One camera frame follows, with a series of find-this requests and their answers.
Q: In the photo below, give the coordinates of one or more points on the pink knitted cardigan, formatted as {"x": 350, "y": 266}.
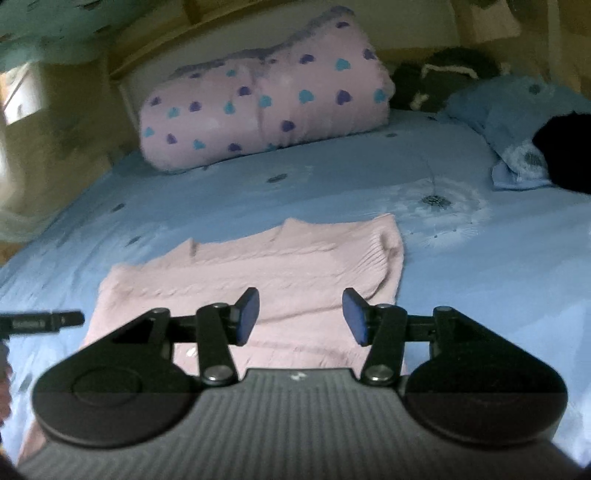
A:
{"x": 300, "y": 267}

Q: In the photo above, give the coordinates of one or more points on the pink heart print quilt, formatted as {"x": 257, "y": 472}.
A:
{"x": 268, "y": 92}

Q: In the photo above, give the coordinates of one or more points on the teal patterned curtain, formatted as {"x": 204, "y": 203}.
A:
{"x": 51, "y": 27}

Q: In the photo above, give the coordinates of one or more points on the blue dandelion print bedsheet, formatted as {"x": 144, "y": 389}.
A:
{"x": 461, "y": 277}

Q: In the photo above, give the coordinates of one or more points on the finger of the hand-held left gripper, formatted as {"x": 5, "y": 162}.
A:
{"x": 41, "y": 322}

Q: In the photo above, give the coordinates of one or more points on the black cloth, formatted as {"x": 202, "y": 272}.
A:
{"x": 568, "y": 152}

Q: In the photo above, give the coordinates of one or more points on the blue dandelion print pillow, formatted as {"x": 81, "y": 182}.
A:
{"x": 494, "y": 115}

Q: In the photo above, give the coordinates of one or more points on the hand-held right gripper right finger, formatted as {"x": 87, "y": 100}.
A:
{"x": 355, "y": 319}

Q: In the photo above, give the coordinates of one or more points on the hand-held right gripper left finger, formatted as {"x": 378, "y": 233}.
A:
{"x": 247, "y": 319}

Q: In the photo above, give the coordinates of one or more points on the dark grey plush cloth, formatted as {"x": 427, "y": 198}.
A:
{"x": 438, "y": 76}

